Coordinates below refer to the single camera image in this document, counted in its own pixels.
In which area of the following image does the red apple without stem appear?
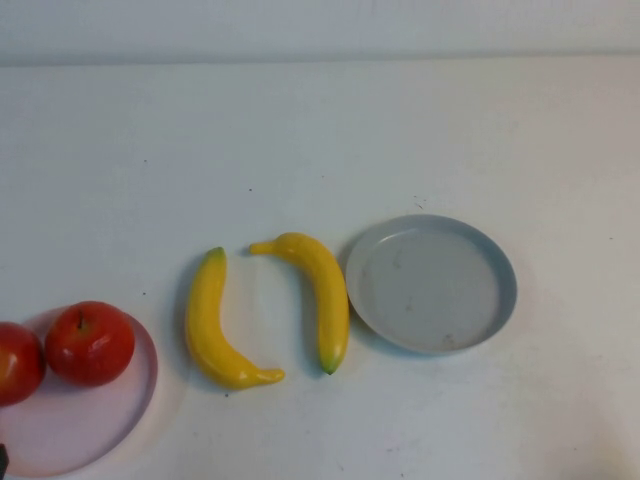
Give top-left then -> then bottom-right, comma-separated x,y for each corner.
0,322 -> 47,407

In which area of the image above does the grey round plate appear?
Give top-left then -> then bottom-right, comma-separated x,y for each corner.
345,213 -> 519,357

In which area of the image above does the yellow banana green tip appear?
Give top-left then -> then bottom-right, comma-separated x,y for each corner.
184,246 -> 286,391
248,232 -> 350,375

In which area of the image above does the pink round plate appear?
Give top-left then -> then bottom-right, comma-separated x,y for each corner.
0,304 -> 159,479

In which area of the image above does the red apple with stem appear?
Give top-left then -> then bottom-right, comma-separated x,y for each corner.
44,300 -> 136,388

